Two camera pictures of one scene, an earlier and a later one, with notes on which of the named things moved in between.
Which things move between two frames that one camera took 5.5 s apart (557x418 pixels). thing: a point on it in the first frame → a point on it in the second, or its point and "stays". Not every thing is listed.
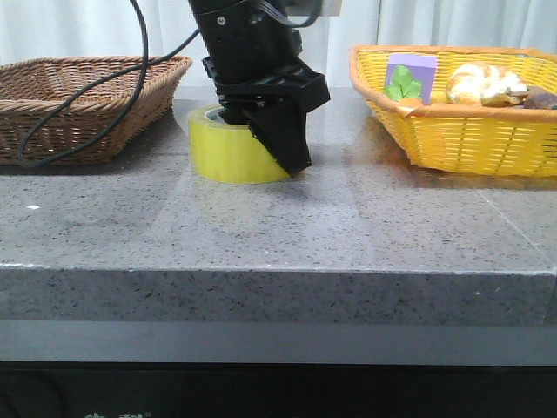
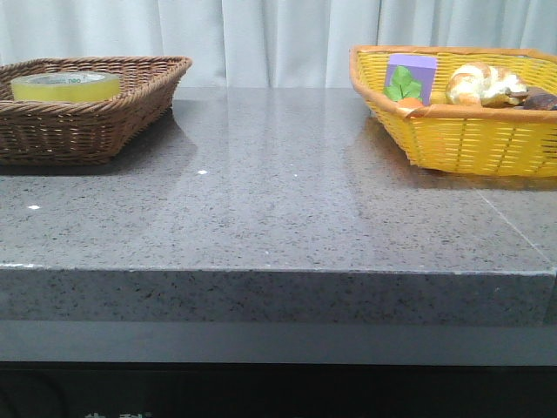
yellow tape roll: [227, 152] → [67, 86]
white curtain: [34, 30] stays
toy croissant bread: [479, 83] stays
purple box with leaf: [410, 76] stays
